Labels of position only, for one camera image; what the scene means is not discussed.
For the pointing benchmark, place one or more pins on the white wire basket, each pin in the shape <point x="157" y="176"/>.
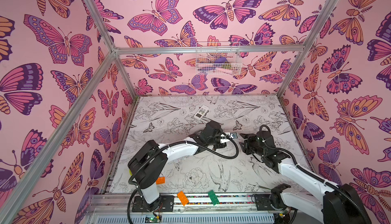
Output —
<point x="219" y="60"/>

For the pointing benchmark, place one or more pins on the white remote control far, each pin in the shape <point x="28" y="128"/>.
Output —
<point x="202" y="111"/>

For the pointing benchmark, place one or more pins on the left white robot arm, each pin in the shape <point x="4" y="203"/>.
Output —
<point x="148" y="163"/>

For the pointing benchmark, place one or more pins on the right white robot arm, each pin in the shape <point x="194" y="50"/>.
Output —
<point x="326" y="201"/>

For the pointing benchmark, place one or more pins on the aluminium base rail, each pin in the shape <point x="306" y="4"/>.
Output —
<point x="234" y="208"/>

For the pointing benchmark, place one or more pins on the aluminium cage frame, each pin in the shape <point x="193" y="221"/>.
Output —
<point x="24" y="188"/>

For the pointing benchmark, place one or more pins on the small circuit board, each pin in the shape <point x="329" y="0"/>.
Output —
<point x="152" y="219"/>

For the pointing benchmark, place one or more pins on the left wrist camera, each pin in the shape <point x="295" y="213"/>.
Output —
<point x="228" y="135"/>

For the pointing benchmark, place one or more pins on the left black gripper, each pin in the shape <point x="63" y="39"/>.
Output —
<point x="220" y="146"/>

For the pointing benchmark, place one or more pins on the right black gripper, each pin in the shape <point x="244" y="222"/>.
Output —
<point x="248" y="143"/>

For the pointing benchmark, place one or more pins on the green brick on rail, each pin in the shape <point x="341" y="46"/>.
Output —
<point x="213" y="197"/>

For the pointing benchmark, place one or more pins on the orange brick on rail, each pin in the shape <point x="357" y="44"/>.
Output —
<point x="182" y="198"/>

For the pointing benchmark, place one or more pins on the orange brick on table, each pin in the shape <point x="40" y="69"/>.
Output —
<point x="160" y="180"/>

